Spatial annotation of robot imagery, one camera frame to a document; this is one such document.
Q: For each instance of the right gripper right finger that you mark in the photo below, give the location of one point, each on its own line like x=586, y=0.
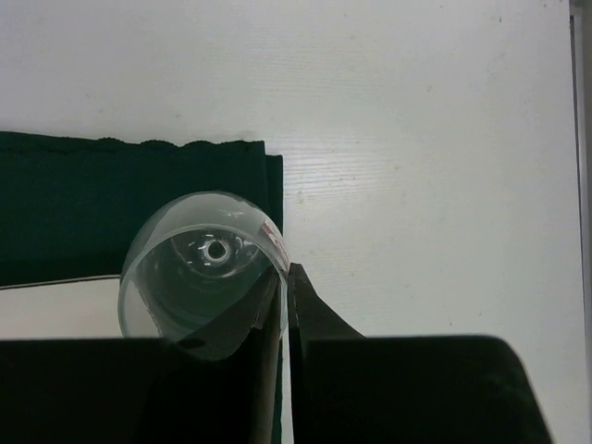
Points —
x=348, y=388

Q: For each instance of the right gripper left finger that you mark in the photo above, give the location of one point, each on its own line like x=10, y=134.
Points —
x=219, y=384

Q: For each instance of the clear wine glass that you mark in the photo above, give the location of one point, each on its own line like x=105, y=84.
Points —
x=205, y=271

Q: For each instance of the dark green cloth placemat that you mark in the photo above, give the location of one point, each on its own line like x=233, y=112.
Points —
x=70, y=208

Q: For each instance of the white rectangular plate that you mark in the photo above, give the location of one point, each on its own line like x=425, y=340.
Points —
x=83, y=308

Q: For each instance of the right aluminium table rail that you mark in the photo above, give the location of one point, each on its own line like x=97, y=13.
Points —
x=577, y=35

